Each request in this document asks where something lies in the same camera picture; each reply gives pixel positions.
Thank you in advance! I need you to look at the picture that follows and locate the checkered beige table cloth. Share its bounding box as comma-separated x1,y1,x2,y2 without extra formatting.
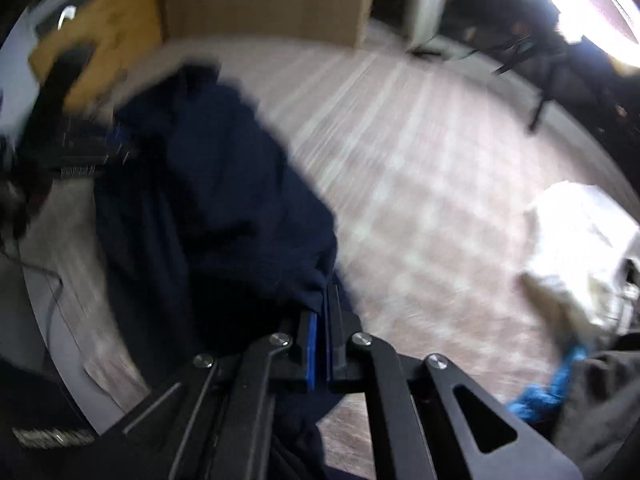
17,37,638,479

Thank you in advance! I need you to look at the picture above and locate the black tripod stand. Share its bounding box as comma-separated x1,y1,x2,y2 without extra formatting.
470,24,591,134

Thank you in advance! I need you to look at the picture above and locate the navy blue sweatshirt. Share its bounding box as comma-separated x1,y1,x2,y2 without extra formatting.
92,62,371,480

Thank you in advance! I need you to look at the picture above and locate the bright blue garment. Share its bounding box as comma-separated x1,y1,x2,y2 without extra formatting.
506,344,587,425

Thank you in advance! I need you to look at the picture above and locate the orange pine wood board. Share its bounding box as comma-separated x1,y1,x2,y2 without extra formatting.
28,0,163,112

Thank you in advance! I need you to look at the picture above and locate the grey garment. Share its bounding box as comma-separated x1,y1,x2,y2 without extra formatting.
552,351,639,479

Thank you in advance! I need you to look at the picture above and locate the black cable on table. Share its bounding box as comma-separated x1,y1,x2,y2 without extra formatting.
0,238,84,361

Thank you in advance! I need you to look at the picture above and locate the white cloth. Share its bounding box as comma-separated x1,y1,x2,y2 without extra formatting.
521,181,639,349

